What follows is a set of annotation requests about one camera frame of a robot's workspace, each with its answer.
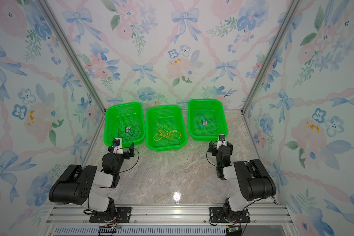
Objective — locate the aluminium corner post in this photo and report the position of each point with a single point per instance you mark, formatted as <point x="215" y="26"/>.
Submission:
<point x="272" y="52"/>
<point x="71" y="54"/>

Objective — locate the right green plastic basket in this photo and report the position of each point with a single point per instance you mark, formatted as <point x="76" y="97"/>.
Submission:
<point x="210" y="110"/>

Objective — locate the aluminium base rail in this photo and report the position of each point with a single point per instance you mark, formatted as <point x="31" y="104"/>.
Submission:
<point x="172" y="220"/>

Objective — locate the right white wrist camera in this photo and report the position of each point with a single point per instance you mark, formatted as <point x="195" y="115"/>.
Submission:
<point x="221" y="138"/>

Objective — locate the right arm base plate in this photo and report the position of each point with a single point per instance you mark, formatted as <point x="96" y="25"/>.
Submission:
<point x="221" y="215"/>

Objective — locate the middle green plastic basket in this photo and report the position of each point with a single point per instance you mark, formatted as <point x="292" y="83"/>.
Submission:
<point x="165" y="128"/>

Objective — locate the left aluminium corner post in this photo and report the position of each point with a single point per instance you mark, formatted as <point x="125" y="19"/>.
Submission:
<point x="71" y="54"/>

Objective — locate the green plastic basket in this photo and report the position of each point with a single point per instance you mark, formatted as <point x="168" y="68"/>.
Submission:
<point x="118" y="117"/>
<point x="165" y="128"/>
<point x="210" y="110"/>

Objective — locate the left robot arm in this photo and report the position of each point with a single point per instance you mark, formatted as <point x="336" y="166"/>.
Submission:
<point x="75" y="184"/>

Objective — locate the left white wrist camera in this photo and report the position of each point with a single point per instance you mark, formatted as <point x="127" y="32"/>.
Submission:
<point x="117" y="147"/>

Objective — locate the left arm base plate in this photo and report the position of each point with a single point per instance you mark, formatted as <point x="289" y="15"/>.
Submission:
<point x="122" y="215"/>

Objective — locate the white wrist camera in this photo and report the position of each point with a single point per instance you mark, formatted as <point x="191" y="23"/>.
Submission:
<point x="221" y="138"/>
<point x="117" y="147"/>

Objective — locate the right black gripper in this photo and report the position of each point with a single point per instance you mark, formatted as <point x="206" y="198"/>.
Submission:
<point x="213" y="149"/>

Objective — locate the right aluminium corner post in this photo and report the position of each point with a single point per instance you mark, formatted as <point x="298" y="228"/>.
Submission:
<point x="272" y="52"/>

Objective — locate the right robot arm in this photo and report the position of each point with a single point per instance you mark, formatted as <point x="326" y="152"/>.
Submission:
<point x="254" y="182"/>

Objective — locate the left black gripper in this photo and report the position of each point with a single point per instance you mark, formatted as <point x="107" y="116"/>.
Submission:
<point x="131" y="154"/>

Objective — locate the left green plastic basket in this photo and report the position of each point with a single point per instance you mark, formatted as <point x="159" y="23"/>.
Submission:
<point x="118" y="117"/>

